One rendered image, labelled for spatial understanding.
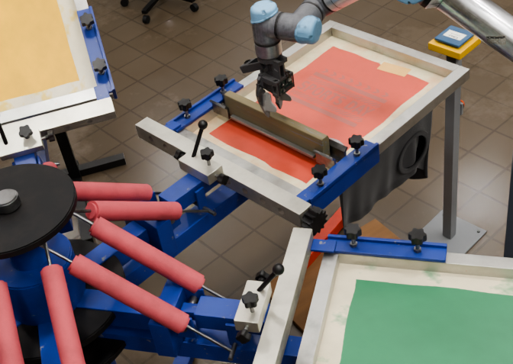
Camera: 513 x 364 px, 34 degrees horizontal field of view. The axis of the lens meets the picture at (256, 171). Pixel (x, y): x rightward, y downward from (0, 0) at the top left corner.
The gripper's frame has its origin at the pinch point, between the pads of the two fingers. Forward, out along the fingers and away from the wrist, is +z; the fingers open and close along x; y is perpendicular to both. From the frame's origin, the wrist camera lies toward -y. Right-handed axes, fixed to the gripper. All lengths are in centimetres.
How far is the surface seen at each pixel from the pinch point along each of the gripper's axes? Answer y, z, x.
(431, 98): 29, 9, 40
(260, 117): -4.1, 4.3, -1.5
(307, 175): 18.5, 12.2, -6.7
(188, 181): 0.3, 3.7, -35.1
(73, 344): 32, -9, -95
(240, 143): -8.4, 12.3, -7.3
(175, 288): 28, 3, -65
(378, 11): -126, 108, 209
